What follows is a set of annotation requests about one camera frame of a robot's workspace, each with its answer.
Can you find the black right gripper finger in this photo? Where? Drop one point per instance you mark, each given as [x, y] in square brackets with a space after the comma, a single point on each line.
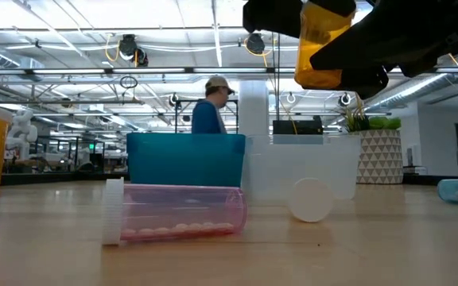
[368, 47]
[272, 16]

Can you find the slim orange pill bottle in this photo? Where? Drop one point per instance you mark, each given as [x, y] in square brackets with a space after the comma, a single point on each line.
[310, 200]

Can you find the long pink pill bottle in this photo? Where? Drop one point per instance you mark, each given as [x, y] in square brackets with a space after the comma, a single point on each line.
[181, 210]

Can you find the clear plastic bin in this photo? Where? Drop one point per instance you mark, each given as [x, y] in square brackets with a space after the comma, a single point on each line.
[276, 167]

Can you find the blue plastic bin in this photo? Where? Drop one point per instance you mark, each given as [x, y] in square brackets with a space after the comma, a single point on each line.
[185, 159]

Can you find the white pillar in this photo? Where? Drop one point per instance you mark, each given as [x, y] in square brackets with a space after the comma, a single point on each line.
[253, 107]

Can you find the potted succulent in patterned pot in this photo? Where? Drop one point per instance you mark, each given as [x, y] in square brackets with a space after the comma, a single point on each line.
[380, 159]

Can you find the person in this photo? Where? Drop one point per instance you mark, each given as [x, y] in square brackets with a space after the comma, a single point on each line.
[207, 117]

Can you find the long ceiling light bar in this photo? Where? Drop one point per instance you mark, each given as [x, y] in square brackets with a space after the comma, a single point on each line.
[145, 70]

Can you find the black aluminium table frame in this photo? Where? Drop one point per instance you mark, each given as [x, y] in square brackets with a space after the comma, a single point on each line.
[54, 178]

